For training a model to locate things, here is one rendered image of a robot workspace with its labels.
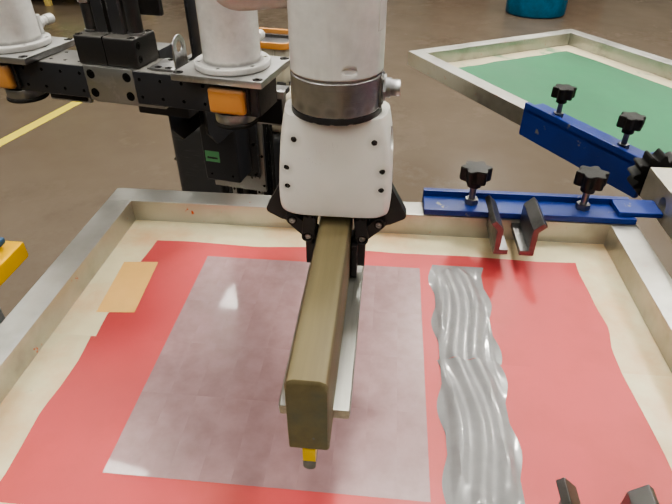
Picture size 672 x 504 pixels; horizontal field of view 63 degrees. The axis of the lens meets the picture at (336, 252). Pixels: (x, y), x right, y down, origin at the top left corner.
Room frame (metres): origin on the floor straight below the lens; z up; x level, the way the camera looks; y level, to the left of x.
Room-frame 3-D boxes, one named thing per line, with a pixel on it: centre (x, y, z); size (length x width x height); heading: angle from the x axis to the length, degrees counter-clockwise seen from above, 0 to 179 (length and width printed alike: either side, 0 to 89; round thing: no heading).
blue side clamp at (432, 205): (0.69, -0.28, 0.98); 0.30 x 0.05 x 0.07; 85
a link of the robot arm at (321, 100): (0.44, -0.01, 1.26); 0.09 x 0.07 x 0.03; 84
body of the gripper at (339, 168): (0.44, 0.00, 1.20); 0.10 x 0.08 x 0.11; 84
